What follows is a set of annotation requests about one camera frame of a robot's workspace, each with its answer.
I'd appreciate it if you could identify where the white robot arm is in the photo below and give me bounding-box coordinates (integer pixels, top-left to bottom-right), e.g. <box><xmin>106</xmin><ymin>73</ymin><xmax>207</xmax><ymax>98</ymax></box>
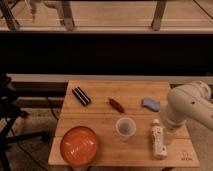
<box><xmin>160</xmin><ymin>81</ymin><xmax>213</xmax><ymax>144</ymax></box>

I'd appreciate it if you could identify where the white plastic bottle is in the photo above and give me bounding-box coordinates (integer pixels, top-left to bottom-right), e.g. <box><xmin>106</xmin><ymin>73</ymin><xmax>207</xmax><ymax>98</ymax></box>
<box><xmin>151</xmin><ymin>119</ymin><xmax>167</xmax><ymax>160</ymax></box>

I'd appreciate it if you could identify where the blue sponge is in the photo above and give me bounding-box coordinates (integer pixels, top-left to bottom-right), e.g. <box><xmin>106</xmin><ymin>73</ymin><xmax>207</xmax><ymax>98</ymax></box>
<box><xmin>142</xmin><ymin>97</ymin><xmax>160</xmax><ymax>112</ymax></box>

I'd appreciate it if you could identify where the wooden folding table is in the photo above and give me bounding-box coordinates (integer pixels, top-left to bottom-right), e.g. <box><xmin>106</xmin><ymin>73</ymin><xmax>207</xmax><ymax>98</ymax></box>
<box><xmin>48</xmin><ymin>80</ymin><xmax>199</xmax><ymax>167</ymax></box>

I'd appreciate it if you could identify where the red sausage-shaped object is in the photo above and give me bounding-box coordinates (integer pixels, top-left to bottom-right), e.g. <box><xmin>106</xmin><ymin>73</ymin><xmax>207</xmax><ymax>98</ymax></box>
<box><xmin>109</xmin><ymin>98</ymin><xmax>125</xmax><ymax>113</ymax></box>

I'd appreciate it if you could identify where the orange bowl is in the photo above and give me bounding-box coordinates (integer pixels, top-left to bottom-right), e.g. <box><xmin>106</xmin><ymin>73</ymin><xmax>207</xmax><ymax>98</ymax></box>
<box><xmin>60</xmin><ymin>126</ymin><xmax>98</xmax><ymax>166</ymax></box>

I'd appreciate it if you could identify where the black rectangular box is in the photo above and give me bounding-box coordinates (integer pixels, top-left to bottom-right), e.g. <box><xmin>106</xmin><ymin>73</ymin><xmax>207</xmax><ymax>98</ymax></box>
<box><xmin>72</xmin><ymin>87</ymin><xmax>91</xmax><ymax>106</ymax></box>

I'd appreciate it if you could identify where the black office chair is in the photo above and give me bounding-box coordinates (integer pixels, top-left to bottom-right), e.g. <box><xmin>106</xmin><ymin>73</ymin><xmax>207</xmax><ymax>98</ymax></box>
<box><xmin>0</xmin><ymin>72</ymin><xmax>50</xmax><ymax>171</ymax></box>

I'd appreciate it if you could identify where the black cable on floor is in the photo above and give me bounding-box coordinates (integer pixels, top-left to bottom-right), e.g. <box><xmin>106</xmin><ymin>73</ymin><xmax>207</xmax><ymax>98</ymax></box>
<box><xmin>44</xmin><ymin>96</ymin><xmax>60</xmax><ymax>122</ymax></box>

